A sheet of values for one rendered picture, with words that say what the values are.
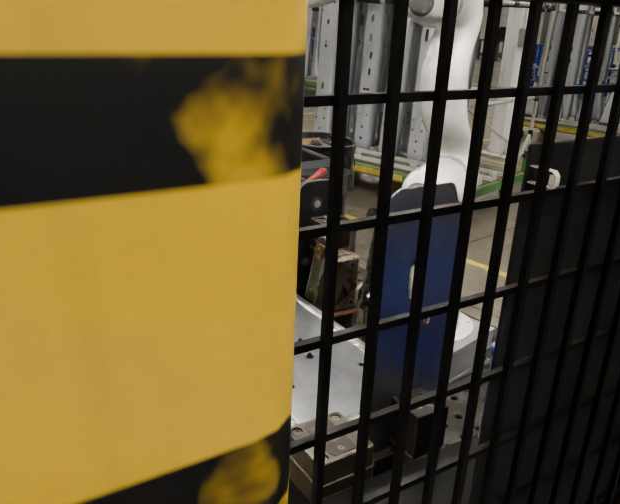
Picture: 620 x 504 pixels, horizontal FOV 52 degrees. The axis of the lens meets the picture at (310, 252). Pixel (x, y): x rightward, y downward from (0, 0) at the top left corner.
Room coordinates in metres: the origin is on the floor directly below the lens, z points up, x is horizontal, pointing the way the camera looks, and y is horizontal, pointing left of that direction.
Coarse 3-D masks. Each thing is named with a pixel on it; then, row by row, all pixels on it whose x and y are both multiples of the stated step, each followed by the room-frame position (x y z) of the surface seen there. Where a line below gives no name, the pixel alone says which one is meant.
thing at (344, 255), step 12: (348, 252) 1.16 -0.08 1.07; (348, 264) 1.14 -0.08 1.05; (348, 276) 1.14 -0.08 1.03; (336, 288) 1.12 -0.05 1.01; (348, 288) 1.15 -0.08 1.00; (336, 300) 1.12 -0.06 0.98; (348, 300) 1.14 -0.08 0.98; (336, 312) 1.13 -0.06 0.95; (348, 312) 1.14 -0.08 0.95; (348, 324) 1.15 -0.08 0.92
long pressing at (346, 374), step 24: (312, 312) 1.03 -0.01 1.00; (312, 336) 0.94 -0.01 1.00; (312, 360) 0.87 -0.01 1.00; (336, 360) 0.87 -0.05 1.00; (360, 360) 0.87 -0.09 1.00; (312, 384) 0.80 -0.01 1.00; (336, 384) 0.80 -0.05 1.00; (360, 384) 0.80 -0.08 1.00; (312, 408) 0.74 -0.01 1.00; (336, 408) 0.74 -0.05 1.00
